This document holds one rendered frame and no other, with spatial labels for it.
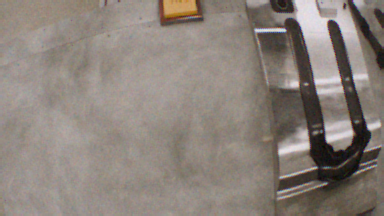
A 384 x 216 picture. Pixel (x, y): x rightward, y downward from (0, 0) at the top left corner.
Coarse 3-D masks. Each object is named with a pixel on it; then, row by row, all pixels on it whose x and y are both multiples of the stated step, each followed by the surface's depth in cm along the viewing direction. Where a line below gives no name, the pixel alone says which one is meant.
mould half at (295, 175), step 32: (256, 0) 139; (256, 32) 137; (320, 32) 137; (352, 32) 137; (288, 64) 135; (320, 64) 135; (352, 64) 135; (288, 96) 133; (320, 96) 132; (288, 128) 128; (288, 160) 124; (288, 192) 129; (320, 192) 129; (352, 192) 128
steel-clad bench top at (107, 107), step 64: (128, 0) 151; (0, 64) 149; (64, 64) 147; (128, 64) 146; (192, 64) 145; (256, 64) 144; (0, 128) 143; (64, 128) 143; (128, 128) 142; (192, 128) 141; (256, 128) 141; (64, 192) 138; (128, 192) 138; (192, 192) 137; (256, 192) 136
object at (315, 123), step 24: (288, 24) 138; (336, 24) 138; (336, 48) 136; (312, 72) 134; (312, 96) 133; (312, 120) 129; (360, 120) 127; (312, 144) 128; (360, 144) 128; (336, 168) 129
